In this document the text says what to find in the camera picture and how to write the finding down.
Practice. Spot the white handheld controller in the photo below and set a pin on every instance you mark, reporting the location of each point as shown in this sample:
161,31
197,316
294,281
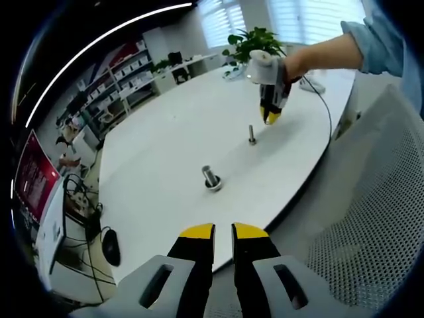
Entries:
313,86

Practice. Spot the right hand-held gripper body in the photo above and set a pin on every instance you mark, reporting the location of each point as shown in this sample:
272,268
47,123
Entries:
265,68

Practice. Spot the potted green plant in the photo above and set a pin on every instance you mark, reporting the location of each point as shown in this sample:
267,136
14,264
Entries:
255,44

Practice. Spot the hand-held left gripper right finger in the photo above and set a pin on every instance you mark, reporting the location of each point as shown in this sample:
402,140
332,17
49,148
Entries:
255,258

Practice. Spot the grey mesh office chair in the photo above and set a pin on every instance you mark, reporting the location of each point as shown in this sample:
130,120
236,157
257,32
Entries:
364,198

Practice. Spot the large threaded steel stud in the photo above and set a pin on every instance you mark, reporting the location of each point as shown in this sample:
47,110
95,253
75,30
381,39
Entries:
209,175

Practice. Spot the white storage shelving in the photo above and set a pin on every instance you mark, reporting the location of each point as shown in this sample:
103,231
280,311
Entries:
122,76

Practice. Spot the white long desk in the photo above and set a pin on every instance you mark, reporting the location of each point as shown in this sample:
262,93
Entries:
192,66

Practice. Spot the black monitor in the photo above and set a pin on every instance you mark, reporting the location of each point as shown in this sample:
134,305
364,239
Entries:
175,58

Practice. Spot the curved ceiling light strip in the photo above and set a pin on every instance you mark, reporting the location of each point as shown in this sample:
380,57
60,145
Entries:
83,53

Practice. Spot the red screen monitor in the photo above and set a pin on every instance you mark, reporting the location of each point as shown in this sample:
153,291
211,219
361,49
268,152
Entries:
36,175

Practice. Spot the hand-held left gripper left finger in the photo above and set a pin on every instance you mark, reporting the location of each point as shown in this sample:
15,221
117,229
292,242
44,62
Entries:
192,265

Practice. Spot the blue shirt sleeve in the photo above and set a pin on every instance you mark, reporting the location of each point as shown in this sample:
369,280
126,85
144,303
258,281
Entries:
387,46

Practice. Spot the small threaded steel stud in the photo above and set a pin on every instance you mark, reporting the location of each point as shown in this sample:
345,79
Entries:
251,132

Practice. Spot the white side desk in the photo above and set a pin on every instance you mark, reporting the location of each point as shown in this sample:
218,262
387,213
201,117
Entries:
56,238

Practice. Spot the window blinds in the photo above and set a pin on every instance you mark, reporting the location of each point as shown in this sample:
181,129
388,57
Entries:
314,18
223,21

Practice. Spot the person's right hand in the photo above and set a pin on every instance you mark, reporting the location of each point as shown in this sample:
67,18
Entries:
293,68

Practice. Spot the black computer mouse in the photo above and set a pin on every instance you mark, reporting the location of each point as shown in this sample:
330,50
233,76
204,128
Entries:
111,246

